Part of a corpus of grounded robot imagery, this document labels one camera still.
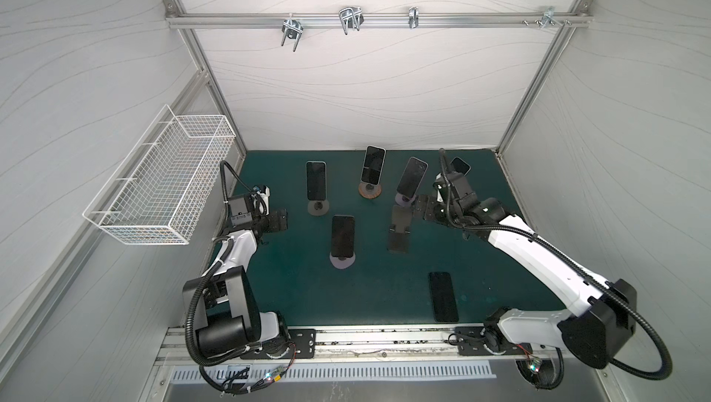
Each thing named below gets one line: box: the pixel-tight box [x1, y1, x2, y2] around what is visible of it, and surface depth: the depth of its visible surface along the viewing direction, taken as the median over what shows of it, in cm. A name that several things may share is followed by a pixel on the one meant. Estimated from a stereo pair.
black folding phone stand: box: [386, 203, 413, 254], surface depth 92 cm
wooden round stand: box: [358, 181, 383, 200], surface depth 109 cm
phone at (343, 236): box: [331, 214, 356, 259], surface depth 84 cm
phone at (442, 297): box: [428, 271, 460, 324], surface depth 83 cm
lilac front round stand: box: [328, 251, 357, 270], surface depth 90 cm
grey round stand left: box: [307, 200, 330, 217], surface depth 104 cm
